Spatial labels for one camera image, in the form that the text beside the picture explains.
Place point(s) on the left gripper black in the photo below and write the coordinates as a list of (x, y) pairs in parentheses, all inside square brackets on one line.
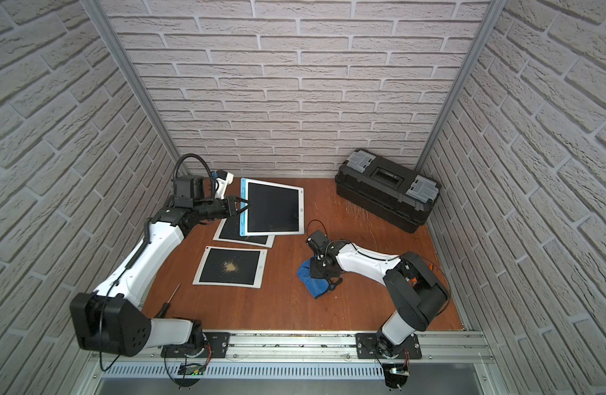
[(231, 206)]

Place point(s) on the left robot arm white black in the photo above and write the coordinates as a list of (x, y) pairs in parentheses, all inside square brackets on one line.
[(109, 319)]

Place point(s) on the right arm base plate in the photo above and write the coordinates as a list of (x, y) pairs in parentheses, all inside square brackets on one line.
[(371, 345)]

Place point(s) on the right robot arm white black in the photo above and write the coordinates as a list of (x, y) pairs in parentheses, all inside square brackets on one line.
[(418, 295)]

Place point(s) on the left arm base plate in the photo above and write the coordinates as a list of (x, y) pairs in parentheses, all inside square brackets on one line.
[(213, 344)]

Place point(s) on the black toolbox grey latches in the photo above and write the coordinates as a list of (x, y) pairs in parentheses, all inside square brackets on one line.
[(392, 192)]

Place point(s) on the aluminium mounting rail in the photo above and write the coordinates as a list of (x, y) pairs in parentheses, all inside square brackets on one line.
[(346, 347)]

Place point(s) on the blue-edged drawing tablet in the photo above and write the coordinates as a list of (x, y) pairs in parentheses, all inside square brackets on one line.
[(275, 209)]

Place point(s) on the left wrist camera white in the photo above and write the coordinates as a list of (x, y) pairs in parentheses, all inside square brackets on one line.
[(222, 180)]

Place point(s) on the blue microfiber cleaning mitt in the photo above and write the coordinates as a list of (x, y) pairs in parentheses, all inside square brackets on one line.
[(317, 287)]

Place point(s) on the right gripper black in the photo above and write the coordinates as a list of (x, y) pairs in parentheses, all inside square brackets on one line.
[(314, 271)]

